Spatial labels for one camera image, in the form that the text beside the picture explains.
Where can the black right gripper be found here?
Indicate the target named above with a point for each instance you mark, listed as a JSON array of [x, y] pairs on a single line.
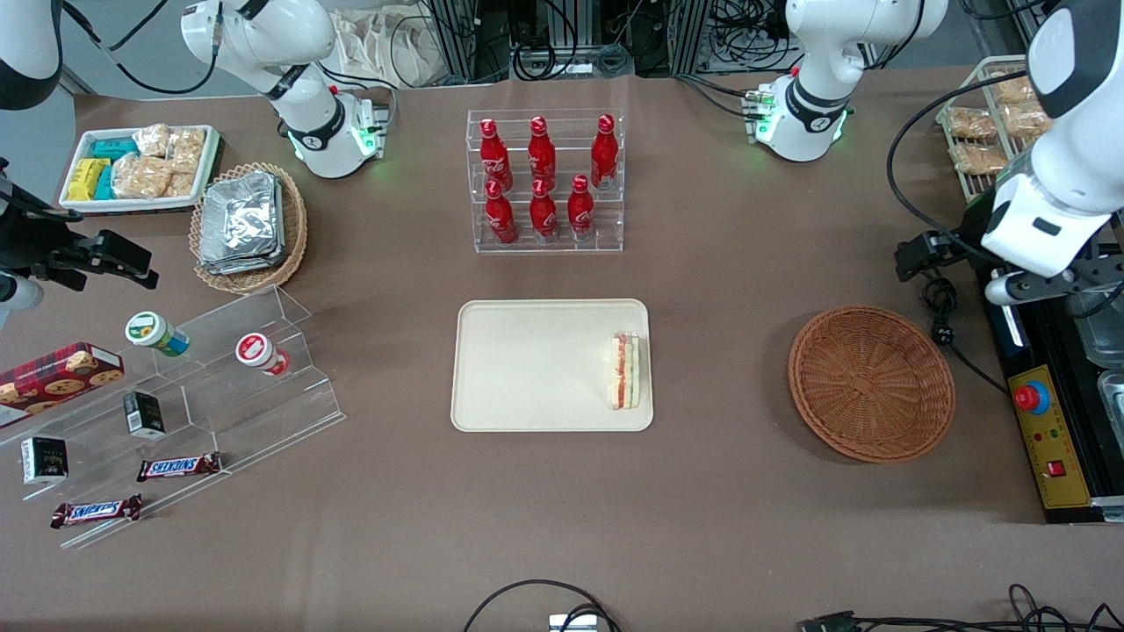
[[25, 239]]

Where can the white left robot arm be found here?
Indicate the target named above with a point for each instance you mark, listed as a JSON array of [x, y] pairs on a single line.
[[1076, 167]]

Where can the Snickers chocolate bar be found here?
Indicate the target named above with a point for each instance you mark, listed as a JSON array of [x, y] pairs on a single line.
[[97, 511], [178, 467]]

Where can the large metal pan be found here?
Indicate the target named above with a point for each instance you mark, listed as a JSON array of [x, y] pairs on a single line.
[[1102, 338]]

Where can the red emergency stop button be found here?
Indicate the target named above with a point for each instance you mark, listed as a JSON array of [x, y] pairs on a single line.
[[1032, 397]]

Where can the black machine with yellow panel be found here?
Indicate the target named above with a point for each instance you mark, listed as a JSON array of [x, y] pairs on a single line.
[[1062, 439]]

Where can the red-lid yogurt cup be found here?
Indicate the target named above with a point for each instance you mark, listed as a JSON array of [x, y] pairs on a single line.
[[259, 353]]

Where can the yellow snack packet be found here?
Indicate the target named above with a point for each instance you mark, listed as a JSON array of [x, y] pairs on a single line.
[[86, 178]]

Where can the cream rectangular serving tray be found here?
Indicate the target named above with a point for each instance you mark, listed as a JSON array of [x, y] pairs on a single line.
[[536, 364]]

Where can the white rectangular snack tray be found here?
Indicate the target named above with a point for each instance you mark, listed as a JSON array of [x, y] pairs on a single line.
[[140, 205]]

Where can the small red rocker switch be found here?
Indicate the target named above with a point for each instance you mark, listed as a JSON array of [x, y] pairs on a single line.
[[1055, 468]]

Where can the red cola bottle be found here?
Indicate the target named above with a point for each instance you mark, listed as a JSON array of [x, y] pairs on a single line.
[[500, 218], [580, 209], [541, 151], [543, 213], [494, 154], [603, 151]]

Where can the clear acrylic stepped stand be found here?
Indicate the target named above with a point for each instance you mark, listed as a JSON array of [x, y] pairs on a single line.
[[263, 412]]

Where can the green sunflower-lid cup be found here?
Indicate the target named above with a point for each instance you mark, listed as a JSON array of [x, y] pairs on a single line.
[[154, 332]]

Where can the small silver device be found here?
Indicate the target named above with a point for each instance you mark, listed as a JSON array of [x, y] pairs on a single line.
[[571, 622]]

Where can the clear acrylic bottle rack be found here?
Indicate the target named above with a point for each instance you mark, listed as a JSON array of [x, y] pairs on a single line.
[[549, 247]]

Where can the red tartan cookie box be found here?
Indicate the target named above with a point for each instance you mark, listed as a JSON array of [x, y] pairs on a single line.
[[53, 382]]

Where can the small black drink carton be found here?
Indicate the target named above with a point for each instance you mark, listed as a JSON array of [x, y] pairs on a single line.
[[44, 461], [143, 414]]

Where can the foil-wrapped sandwich pack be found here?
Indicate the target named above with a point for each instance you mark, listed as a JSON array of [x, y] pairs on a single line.
[[241, 215], [237, 266]]

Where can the wrapped bread bag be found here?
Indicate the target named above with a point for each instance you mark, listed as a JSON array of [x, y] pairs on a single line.
[[970, 123], [1014, 89], [979, 158], [1026, 120]]

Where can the teal snack packet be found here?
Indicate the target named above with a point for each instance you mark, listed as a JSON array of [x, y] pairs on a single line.
[[105, 183], [114, 147]]

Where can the clear rice cracker bag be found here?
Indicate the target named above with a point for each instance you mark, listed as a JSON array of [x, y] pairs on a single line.
[[186, 145], [182, 184], [140, 177], [151, 139]]

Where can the brown round wicker basket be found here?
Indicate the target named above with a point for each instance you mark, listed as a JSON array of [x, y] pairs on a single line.
[[878, 386]]

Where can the light wicker basket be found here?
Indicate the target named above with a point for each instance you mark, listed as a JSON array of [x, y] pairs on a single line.
[[294, 219]]

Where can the triangle sandwich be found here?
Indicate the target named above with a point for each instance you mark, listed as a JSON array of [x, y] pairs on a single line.
[[625, 373]]

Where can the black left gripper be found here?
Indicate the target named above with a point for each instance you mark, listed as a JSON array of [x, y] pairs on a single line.
[[971, 226]]

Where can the small metal pan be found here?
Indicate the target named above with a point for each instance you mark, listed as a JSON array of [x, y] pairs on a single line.
[[1113, 399]]

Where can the white plastic bag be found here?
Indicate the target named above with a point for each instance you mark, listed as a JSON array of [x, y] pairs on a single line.
[[378, 44]]

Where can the aluminium frame post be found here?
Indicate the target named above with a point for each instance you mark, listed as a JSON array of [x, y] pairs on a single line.
[[457, 39], [694, 35]]

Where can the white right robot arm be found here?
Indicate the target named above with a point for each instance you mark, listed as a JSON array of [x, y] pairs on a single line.
[[263, 35]]

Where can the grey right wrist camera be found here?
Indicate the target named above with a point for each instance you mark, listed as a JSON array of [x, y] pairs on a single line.
[[18, 294]]

